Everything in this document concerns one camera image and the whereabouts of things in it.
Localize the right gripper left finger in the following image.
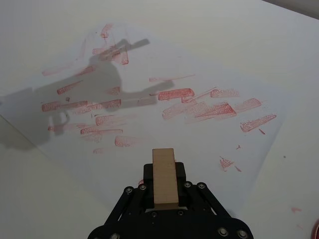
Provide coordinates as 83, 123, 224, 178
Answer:
87, 163, 156, 239

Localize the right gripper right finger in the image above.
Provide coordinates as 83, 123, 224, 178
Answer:
173, 161, 254, 239

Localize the wooden stamp block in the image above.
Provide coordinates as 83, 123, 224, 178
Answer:
152, 148, 180, 211

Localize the white paper with red marks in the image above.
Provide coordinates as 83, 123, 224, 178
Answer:
0, 21, 291, 200

